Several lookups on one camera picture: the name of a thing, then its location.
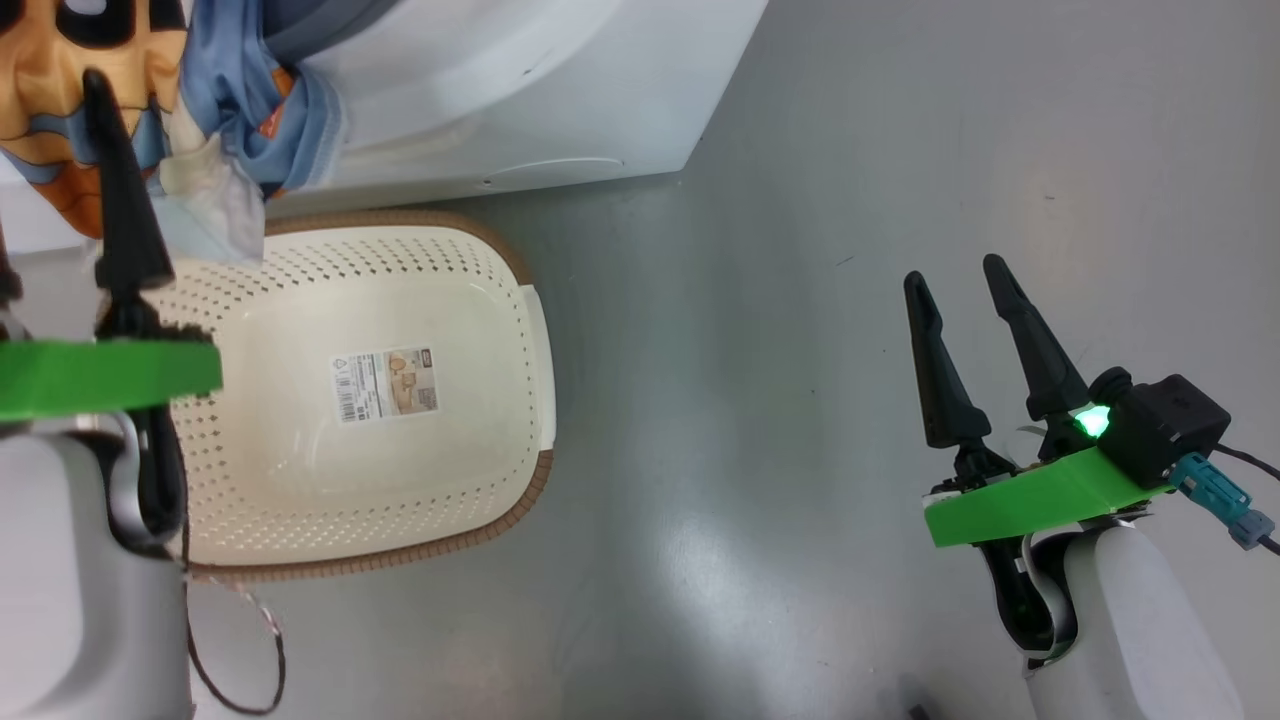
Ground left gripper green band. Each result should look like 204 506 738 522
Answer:
0 68 223 423

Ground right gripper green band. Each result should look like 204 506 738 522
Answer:
903 253 1176 549

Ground orange patterned garment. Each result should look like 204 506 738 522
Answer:
0 0 191 241

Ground basket label sticker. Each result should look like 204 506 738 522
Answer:
329 346 441 424

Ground cream perforated laundry basket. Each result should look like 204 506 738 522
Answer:
150 210 557 583

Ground white washing machine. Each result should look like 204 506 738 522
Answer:
0 0 771 251

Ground pale white cloth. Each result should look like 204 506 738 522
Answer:
150 135 269 266

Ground teal right camera connector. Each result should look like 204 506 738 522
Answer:
1170 453 1276 549

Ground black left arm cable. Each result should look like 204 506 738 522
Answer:
183 560 288 716

